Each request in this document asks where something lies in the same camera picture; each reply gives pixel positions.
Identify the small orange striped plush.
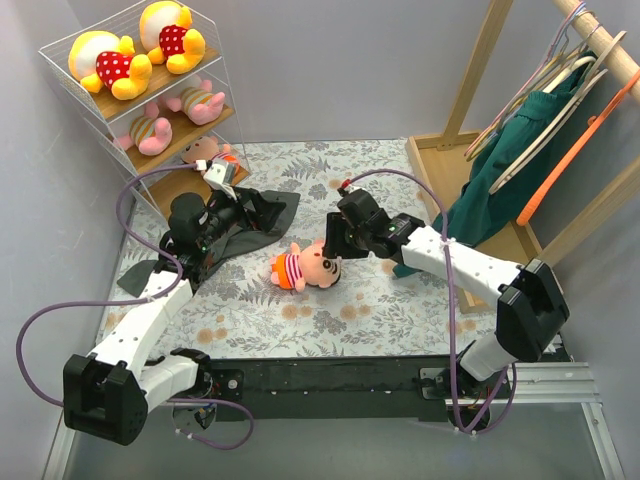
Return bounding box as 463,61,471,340
270,239,341,292

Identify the peach doll plush striped shirt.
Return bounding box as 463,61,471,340
180,136,238,164

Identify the pink frog plush striped shirt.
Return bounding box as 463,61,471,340
159,75,226,125

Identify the pink pig plush striped hat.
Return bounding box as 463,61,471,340
112,101,173,156

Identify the yellow bear plush polka shirt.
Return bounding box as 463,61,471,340
139,1,206,75

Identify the orange bear plush polka shirt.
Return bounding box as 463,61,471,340
68,31,152,100

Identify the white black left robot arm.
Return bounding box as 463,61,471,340
63,187,300,445

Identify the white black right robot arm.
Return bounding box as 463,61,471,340
323,189,570,398

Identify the floral table mat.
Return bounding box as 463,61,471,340
151,139,495,358

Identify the dark grey cloth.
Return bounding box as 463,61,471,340
117,188,301,296

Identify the wooden clothes rack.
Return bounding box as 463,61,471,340
405,0,640,315

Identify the dark green garment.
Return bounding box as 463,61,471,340
392,49,609,279

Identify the orange plastic hanger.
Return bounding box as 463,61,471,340
516,71,640,226

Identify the beige wooden hanger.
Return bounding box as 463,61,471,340
489,30,626,195

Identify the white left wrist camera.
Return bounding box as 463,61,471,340
195,159,237,200

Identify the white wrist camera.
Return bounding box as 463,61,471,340
195,159,237,200
337,179,363,203

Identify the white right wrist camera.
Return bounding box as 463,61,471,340
337,179,363,203

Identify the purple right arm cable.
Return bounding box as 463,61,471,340
342,169,519,435

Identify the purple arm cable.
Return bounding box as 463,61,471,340
342,169,519,435
15,163,255,450

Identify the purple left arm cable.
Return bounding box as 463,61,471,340
15,163,255,450

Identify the white wire wooden shelf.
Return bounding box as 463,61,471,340
40,1,249,218

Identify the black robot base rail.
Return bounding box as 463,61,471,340
64,357,601,426

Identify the pink wire hanger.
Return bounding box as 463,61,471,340
464,1,586,162

